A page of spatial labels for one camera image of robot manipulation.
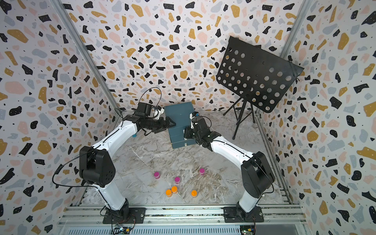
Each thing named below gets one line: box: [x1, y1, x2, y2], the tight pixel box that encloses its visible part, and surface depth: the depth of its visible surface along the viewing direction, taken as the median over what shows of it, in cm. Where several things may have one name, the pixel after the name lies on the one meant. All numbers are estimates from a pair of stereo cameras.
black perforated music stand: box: [215, 36, 305, 141], surface depth 80 cm
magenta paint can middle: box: [174, 176, 181, 185], surface depth 86 cm
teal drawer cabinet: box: [164, 101, 197, 149], surface depth 93 cm
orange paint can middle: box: [171, 185, 178, 194], surface depth 82 cm
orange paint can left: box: [165, 188, 172, 198], surface depth 81 cm
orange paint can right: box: [190, 189, 198, 198], surface depth 80 cm
